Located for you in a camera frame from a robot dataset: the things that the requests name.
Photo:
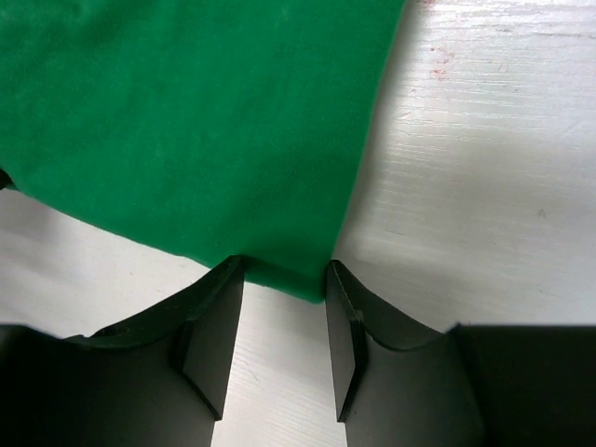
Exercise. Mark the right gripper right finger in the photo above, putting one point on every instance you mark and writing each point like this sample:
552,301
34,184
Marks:
398,382

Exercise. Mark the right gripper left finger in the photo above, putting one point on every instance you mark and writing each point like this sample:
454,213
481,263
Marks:
158,378

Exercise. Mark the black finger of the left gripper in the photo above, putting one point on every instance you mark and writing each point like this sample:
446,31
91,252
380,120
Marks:
6,182

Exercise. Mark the green t shirt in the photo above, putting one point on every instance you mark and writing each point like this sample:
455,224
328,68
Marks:
205,129

